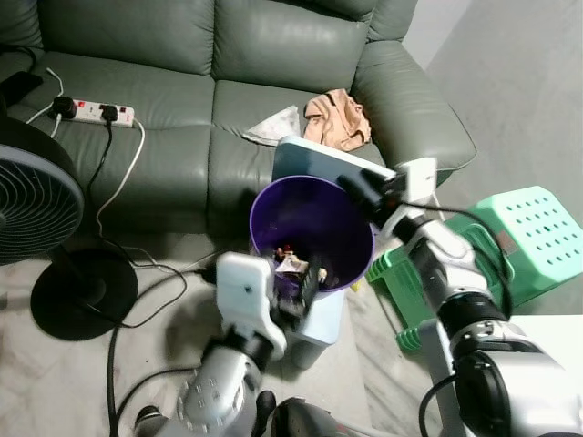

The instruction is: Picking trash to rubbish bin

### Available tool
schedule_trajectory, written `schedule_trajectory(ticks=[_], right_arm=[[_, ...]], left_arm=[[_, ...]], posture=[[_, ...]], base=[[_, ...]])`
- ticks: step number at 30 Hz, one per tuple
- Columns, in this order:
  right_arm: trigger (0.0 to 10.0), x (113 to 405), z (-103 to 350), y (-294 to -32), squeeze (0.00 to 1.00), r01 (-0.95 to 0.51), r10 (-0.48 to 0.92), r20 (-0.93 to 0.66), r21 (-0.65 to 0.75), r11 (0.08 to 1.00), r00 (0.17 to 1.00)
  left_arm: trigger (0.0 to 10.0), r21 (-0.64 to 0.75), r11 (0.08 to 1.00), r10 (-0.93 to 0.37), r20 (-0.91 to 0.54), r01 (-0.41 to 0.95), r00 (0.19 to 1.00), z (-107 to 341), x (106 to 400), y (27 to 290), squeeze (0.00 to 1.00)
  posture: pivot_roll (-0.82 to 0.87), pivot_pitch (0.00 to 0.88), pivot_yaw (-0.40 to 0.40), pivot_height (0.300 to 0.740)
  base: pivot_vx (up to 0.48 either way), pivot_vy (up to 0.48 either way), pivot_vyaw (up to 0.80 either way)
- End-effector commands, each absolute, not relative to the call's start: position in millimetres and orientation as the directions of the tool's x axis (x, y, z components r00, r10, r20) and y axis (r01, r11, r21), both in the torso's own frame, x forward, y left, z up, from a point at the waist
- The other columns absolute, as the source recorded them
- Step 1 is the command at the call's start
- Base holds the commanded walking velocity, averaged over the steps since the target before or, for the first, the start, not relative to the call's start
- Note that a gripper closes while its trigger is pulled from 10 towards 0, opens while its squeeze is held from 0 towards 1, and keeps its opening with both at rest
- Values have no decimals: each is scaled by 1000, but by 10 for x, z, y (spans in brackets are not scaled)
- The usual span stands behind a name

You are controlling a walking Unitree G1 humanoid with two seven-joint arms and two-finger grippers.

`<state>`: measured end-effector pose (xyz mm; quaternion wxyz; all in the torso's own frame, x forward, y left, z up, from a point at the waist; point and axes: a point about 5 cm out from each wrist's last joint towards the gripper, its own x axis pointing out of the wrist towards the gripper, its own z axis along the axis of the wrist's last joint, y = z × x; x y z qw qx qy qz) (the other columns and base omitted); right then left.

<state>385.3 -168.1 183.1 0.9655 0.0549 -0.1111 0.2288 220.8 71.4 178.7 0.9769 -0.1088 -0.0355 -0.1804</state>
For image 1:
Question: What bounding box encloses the black robot torso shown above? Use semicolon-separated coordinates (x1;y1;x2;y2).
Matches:
258;390;370;437

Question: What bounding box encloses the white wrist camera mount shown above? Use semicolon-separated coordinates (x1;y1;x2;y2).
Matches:
387;158;439;208
216;252;289;351

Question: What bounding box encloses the black standing fan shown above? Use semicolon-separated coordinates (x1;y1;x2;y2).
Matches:
0;117;139;342

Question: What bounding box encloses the black flat device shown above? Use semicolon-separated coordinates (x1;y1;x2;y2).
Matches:
0;71;44;108

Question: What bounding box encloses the green leather sofa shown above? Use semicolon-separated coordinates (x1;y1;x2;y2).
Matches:
0;0;477;239

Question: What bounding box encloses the black floor cable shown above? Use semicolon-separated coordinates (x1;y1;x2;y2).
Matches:
107;259;220;437

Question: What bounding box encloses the white patterned cloth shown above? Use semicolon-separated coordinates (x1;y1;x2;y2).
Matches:
242;106;302;147

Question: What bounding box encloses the white power strip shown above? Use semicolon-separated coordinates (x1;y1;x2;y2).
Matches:
71;98;136;128

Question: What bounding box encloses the peach cloth bag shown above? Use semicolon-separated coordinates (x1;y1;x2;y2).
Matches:
303;88;373;153

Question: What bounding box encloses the green plastic stool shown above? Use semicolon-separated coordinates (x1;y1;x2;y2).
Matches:
367;186;583;353

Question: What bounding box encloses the crumpled white snack wrapper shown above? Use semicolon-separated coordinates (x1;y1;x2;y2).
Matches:
276;251;329;285

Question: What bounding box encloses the white power cable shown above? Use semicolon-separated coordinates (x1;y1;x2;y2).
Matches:
94;118;147;239

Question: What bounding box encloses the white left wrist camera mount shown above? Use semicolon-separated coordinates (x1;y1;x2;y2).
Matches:
216;252;289;351

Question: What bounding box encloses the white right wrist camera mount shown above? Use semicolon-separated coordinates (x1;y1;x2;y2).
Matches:
387;158;439;208

